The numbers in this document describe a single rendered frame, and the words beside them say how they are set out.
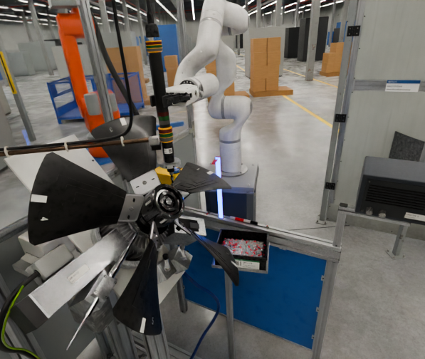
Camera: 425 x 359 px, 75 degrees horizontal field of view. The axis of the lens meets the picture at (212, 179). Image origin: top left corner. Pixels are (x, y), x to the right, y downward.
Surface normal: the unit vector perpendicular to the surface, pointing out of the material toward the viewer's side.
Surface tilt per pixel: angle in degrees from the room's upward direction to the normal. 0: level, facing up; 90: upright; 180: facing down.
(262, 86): 90
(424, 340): 0
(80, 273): 50
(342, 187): 90
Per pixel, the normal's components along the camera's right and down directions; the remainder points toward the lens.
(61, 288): 0.65, -0.45
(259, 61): 0.05, 0.45
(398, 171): -0.18, -0.75
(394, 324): -0.06, -0.89
